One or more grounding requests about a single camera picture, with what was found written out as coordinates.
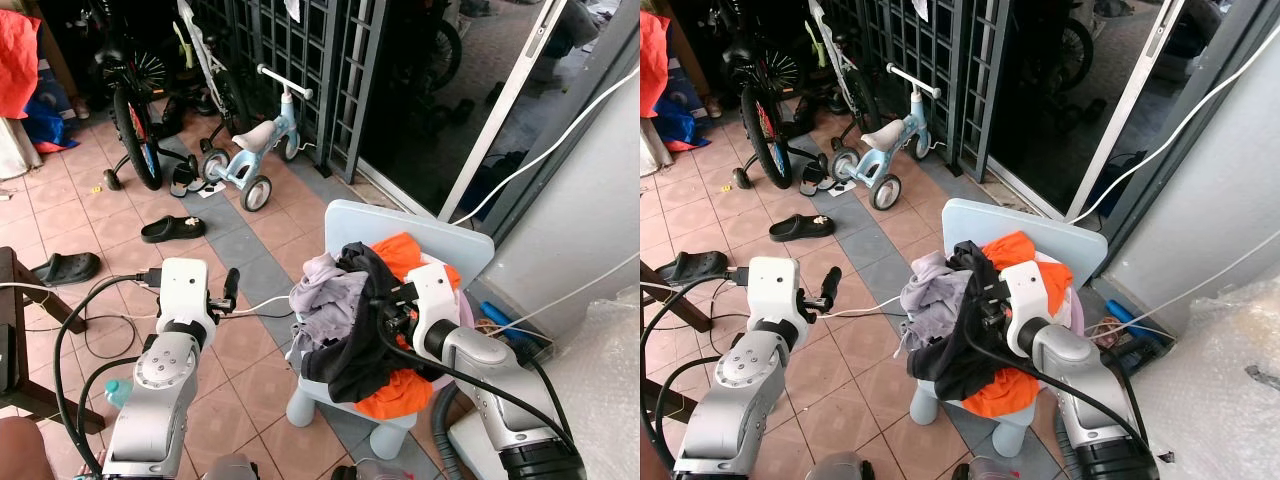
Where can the black garment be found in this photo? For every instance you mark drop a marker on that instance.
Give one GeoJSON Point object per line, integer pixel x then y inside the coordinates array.
{"type": "Point", "coordinates": [355, 352]}
{"type": "Point", "coordinates": [950, 352]}

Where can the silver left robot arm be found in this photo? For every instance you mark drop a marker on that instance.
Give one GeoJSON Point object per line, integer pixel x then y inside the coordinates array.
{"type": "Point", "coordinates": [745, 378]}
{"type": "Point", "coordinates": [160, 378]}

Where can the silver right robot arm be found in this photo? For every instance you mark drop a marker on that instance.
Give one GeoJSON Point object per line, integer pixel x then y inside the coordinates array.
{"type": "Point", "coordinates": [490, 365]}
{"type": "Point", "coordinates": [1075, 365]}

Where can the orange garment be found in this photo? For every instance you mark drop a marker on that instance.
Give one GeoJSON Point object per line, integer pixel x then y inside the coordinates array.
{"type": "Point", "coordinates": [1010, 250]}
{"type": "Point", "coordinates": [400, 255]}

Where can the lavender grey garment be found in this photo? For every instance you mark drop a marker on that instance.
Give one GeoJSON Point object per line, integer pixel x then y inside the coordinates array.
{"type": "Point", "coordinates": [325, 295]}
{"type": "Point", "coordinates": [935, 290]}

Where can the black clog with charm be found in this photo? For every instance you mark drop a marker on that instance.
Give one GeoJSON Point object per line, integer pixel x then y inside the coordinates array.
{"type": "Point", "coordinates": [800, 228]}
{"type": "Point", "coordinates": [172, 230]}

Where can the light blue plastic child chair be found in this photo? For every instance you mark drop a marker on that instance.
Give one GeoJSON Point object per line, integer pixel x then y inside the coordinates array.
{"type": "Point", "coordinates": [1020, 224]}
{"type": "Point", "coordinates": [400, 225]}

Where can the blue plastic tube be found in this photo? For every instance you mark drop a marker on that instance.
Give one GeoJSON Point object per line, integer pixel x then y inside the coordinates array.
{"type": "Point", "coordinates": [497, 315]}
{"type": "Point", "coordinates": [1135, 320]}

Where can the plain black clog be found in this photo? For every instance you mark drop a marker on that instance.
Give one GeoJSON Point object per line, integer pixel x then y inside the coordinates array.
{"type": "Point", "coordinates": [68, 268]}
{"type": "Point", "coordinates": [692, 267]}

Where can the clear plastic water bottle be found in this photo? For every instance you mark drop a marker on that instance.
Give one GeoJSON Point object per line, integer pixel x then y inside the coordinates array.
{"type": "Point", "coordinates": [118, 392]}

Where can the light blue balance bike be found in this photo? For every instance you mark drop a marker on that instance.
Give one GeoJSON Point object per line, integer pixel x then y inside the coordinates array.
{"type": "Point", "coordinates": [886, 136]}
{"type": "Point", "coordinates": [256, 140]}

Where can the dark wooden bench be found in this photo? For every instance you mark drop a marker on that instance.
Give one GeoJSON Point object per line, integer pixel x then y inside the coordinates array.
{"type": "Point", "coordinates": [20, 300]}
{"type": "Point", "coordinates": [655, 300]}

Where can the grey robot right leg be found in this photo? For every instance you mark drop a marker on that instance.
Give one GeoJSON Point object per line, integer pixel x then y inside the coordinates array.
{"type": "Point", "coordinates": [990, 471]}
{"type": "Point", "coordinates": [380, 471]}

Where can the grey robot leg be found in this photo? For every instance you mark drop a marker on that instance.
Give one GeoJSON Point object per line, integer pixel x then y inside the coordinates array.
{"type": "Point", "coordinates": [380, 471]}
{"type": "Point", "coordinates": [835, 468]}
{"type": "Point", "coordinates": [230, 469]}
{"type": "Point", "coordinates": [990, 471]}

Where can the grey robot left leg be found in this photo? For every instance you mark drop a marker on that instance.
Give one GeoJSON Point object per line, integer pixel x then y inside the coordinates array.
{"type": "Point", "coordinates": [230, 469]}
{"type": "Point", "coordinates": [835, 468]}

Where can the black child bicycle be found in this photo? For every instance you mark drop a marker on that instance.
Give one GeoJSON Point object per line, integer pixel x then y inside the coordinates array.
{"type": "Point", "coordinates": [765, 120]}
{"type": "Point", "coordinates": [135, 120]}

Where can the sliding glass door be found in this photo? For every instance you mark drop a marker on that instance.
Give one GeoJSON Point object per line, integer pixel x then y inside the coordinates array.
{"type": "Point", "coordinates": [430, 100]}
{"type": "Point", "coordinates": [1050, 100]}

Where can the blue bag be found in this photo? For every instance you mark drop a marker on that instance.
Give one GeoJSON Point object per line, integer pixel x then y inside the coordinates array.
{"type": "Point", "coordinates": [682, 122]}
{"type": "Point", "coordinates": [50, 125]}

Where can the beige hanging fabric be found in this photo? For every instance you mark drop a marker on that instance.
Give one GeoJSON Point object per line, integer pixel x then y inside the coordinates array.
{"type": "Point", "coordinates": [652, 146]}
{"type": "Point", "coordinates": [15, 148]}

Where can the clear bubble wrap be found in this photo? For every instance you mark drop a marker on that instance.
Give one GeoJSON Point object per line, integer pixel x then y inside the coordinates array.
{"type": "Point", "coordinates": [600, 400]}
{"type": "Point", "coordinates": [1220, 400]}

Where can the person's bare knee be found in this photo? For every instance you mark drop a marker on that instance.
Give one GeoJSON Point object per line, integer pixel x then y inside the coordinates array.
{"type": "Point", "coordinates": [648, 462]}
{"type": "Point", "coordinates": [20, 452]}

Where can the white bicycle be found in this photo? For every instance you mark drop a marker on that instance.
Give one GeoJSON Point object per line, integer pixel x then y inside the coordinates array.
{"type": "Point", "coordinates": [206, 52]}
{"type": "Point", "coordinates": [836, 52]}

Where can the dark metal grille gate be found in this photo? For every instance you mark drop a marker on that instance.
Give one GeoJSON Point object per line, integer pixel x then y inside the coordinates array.
{"type": "Point", "coordinates": [300, 60]}
{"type": "Point", "coordinates": [940, 40]}

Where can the red hanging cloth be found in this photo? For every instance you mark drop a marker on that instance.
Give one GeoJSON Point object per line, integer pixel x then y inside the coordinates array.
{"type": "Point", "coordinates": [652, 60]}
{"type": "Point", "coordinates": [18, 60]}

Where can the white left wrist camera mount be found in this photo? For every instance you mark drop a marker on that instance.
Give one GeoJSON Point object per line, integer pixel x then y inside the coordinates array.
{"type": "Point", "coordinates": [185, 285]}
{"type": "Point", "coordinates": [775, 285]}

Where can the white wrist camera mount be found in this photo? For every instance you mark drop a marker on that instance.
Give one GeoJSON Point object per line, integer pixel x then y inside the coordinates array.
{"type": "Point", "coordinates": [1030, 296]}
{"type": "Point", "coordinates": [435, 300]}
{"type": "Point", "coordinates": [775, 285]}
{"type": "Point", "coordinates": [185, 285]}

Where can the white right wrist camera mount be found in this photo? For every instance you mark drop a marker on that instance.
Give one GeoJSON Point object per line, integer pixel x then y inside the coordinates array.
{"type": "Point", "coordinates": [1030, 296]}
{"type": "Point", "coordinates": [435, 300]}

